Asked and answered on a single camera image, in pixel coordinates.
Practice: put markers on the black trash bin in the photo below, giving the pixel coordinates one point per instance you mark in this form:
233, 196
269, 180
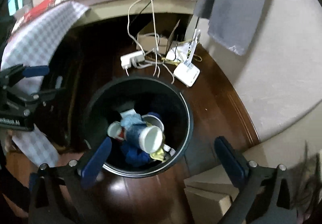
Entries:
113, 98

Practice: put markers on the long grey curtain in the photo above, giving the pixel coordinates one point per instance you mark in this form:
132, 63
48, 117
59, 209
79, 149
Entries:
234, 12

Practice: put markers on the white cloth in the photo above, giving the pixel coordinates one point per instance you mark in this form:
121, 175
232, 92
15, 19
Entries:
130, 120

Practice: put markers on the yellow cloth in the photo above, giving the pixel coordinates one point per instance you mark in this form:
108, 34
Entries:
158, 155

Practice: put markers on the blue cloth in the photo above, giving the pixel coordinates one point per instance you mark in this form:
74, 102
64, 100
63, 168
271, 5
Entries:
135, 157

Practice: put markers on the open cardboard box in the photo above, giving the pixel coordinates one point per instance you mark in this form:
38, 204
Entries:
151, 37

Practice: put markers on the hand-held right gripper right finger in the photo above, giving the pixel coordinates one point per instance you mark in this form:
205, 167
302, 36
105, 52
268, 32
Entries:
231, 161

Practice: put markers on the small side window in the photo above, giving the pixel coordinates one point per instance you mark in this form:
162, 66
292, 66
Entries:
15, 0

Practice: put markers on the pink checked tablecloth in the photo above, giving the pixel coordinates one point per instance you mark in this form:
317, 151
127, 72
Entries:
42, 35

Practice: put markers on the blue white paper cup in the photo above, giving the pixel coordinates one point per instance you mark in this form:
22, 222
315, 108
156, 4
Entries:
134, 135

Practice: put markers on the dark blue paper cup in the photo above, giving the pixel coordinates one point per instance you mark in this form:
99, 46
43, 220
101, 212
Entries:
151, 120

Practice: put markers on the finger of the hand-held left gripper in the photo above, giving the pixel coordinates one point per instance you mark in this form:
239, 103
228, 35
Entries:
49, 93
35, 71

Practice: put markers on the white power strip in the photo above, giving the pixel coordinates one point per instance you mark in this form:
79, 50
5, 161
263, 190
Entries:
132, 59

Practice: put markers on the beige box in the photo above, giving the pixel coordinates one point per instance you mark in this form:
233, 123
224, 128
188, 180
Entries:
208, 196

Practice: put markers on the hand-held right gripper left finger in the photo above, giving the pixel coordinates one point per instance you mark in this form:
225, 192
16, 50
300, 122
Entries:
96, 161

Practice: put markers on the small white network box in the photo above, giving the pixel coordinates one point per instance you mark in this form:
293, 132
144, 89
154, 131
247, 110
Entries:
176, 54

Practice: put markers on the red paper cup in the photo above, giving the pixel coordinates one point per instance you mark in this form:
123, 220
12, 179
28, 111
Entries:
118, 133

